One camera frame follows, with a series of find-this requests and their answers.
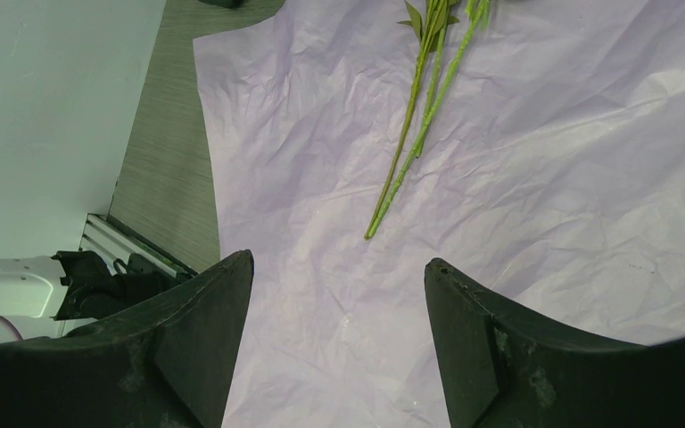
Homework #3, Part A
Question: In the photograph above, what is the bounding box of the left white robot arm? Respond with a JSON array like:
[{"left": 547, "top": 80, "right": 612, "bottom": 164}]
[{"left": 0, "top": 251, "right": 190, "bottom": 343}]

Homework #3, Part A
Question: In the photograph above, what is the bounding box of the purple and pink wrapping paper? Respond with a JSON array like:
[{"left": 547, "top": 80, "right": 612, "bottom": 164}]
[{"left": 193, "top": 1, "right": 685, "bottom": 427}]

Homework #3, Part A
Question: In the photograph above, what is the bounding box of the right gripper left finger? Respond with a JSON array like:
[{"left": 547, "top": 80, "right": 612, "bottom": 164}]
[{"left": 0, "top": 250, "right": 254, "bottom": 427}]

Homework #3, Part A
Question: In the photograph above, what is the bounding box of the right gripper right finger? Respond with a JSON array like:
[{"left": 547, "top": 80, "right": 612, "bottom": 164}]
[{"left": 425, "top": 258, "right": 685, "bottom": 427}]

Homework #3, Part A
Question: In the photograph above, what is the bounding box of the pink flower bouquet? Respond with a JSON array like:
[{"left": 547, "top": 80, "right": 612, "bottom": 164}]
[{"left": 364, "top": 0, "right": 492, "bottom": 241}]

